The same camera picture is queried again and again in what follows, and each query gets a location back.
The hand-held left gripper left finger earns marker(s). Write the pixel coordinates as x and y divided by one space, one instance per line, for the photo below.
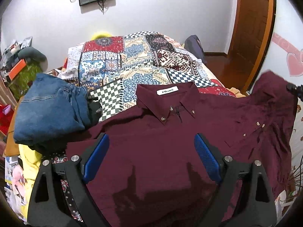
97 156

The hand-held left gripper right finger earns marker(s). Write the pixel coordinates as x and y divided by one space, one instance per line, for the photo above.
208 158

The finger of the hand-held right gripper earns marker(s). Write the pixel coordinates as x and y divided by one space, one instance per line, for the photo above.
293 88

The maroon button-up shirt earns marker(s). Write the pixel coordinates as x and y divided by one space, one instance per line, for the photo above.
153 146

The black garment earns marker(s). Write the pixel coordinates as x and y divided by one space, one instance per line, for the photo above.
94 111

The cream blanket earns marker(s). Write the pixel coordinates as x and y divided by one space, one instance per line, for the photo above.
236 92

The folded blue jeans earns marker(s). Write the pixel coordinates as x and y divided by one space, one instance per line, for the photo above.
47 108

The yellow cloth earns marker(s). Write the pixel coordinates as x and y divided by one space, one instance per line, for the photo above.
29 170

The wooden door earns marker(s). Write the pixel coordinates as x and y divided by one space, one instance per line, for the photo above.
253 28

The cartoon printed cloth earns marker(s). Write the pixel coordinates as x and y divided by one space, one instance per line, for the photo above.
14 182

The patchwork printed blanket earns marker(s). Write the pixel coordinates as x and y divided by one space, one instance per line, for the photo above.
132 59

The green patterned cover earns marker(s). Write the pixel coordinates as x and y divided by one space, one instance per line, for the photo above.
26 80

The grey backpack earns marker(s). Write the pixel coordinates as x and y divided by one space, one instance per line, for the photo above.
194 48

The orange box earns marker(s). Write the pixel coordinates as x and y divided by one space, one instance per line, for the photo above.
16 69

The grey cushion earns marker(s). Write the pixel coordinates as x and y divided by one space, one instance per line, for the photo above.
33 54

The yellow padded hoop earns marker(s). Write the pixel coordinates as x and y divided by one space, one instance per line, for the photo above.
100 36

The pile of clutter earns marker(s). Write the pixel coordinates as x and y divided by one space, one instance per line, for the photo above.
11 49

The pink heart wall sticker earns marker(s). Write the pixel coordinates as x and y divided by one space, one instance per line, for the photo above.
292 61

